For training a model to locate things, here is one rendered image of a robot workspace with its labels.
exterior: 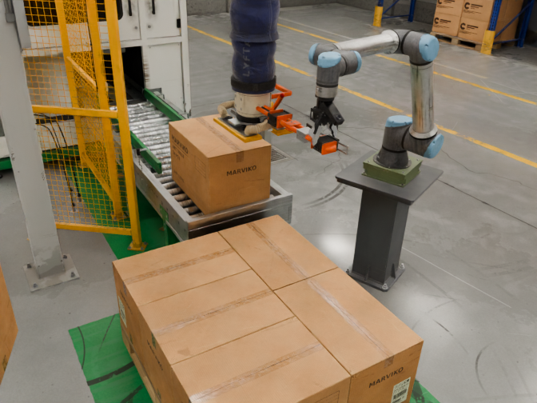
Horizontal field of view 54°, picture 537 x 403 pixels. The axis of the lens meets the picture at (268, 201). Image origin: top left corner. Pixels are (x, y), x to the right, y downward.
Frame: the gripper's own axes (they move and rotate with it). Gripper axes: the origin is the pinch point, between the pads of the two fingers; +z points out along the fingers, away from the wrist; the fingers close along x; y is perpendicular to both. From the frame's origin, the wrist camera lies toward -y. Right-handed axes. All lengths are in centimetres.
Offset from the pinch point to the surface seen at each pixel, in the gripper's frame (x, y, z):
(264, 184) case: -15, 73, 57
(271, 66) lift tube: -3, 50, -20
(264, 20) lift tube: 3, 47, -42
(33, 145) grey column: 99, 140, 35
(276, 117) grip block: 5.4, 30.9, -1.7
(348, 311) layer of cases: -1, -28, 73
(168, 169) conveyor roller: 14, 153, 75
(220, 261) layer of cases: 32, 36, 73
